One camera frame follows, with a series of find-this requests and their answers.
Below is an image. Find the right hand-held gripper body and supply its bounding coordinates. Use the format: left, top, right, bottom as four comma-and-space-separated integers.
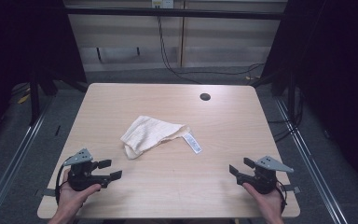
236, 155, 295, 195

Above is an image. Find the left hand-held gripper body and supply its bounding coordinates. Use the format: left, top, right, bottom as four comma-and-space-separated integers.
62, 147, 112, 192

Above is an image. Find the cream towel with label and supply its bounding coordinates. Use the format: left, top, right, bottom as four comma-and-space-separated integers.
119, 115, 203, 161

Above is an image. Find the person's left hand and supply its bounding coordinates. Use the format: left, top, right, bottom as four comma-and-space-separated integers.
55, 169, 103, 217

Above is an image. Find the person's right hand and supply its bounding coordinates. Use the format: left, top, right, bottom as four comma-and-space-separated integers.
241, 182, 285, 217

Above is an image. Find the black metal stand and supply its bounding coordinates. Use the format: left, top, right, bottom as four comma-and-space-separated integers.
27, 68, 89, 126
251, 70, 297, 119

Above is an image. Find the yellow tape piece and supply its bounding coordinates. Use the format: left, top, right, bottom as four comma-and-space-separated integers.
17, 92, 31, 105

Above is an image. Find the black curtain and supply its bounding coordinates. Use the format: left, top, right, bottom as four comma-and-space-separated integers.
0, 0, 88, 150
260, 0, 358, 190

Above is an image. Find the black horizontal bar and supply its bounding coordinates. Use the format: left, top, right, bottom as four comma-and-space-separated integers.
64, 7, 286, 21

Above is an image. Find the white power outlet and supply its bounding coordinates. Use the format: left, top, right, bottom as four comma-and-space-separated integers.
150, 0, 175, 9

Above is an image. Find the right hand-held gripper black cable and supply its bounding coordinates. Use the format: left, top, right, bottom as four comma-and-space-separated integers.
274, 179, 289, 215

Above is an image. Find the hand-held gripper black cable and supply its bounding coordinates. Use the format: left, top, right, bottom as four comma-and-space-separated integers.
54, 156, 73, 205
274, 179, 289, 215

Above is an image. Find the left hand-held gripper black cable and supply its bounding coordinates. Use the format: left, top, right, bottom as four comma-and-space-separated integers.
54, 156, 73, 205

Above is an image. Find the grey strap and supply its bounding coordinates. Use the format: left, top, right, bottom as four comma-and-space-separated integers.
281, 184, 302, 194
34, 188, 57, 198

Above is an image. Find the metal floor rail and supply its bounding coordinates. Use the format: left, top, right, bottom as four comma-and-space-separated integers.
274, 96, 350, 224
0, 95, 54, 224

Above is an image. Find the black cable bundle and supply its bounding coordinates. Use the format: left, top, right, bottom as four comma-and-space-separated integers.
267, 89, 305, 144

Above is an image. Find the black floor cable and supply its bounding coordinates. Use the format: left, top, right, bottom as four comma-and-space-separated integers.
180, 63, 266, 78

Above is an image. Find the black hanging cable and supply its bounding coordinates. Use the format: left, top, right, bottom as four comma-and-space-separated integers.
157, 15, 203, 85

